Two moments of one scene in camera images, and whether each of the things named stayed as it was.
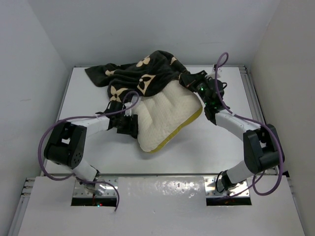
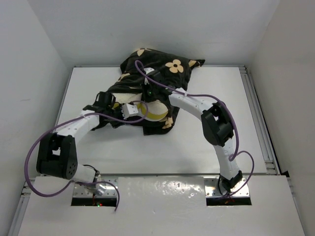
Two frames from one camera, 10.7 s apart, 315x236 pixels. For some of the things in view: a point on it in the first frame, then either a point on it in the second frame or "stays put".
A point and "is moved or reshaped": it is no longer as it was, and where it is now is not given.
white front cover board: (159, 206) stays put
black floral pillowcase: (142, 76) is moved or reshaped
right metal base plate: (211, 191) stays put
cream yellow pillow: (161, 115) is moved or reshaped
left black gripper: (131, 129) → (118, 107)
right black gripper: (191, 80) → (146, 96)
